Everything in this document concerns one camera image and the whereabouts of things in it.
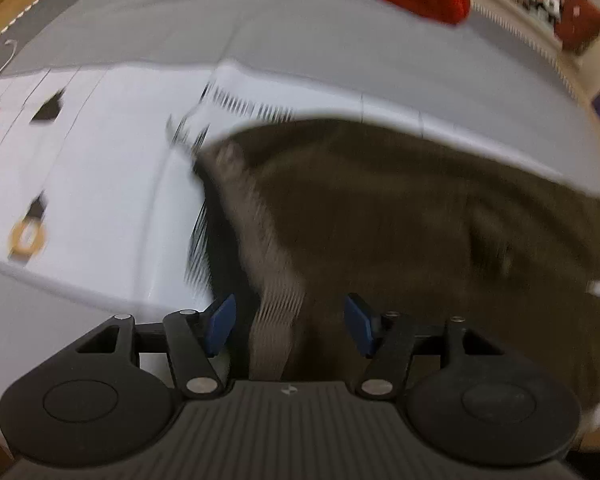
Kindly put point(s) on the white printed bed sheet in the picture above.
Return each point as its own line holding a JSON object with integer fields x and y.
{"x": 105, "y": 185}

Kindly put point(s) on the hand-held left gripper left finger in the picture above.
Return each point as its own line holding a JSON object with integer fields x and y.
{"x": 220, "y": 325}

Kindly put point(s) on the olive brown knit sweater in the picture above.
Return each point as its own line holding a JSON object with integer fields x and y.
{"x": 405, "y": 210}

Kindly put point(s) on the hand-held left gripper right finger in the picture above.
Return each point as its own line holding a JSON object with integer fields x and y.
{"x": 358, "y": 325}

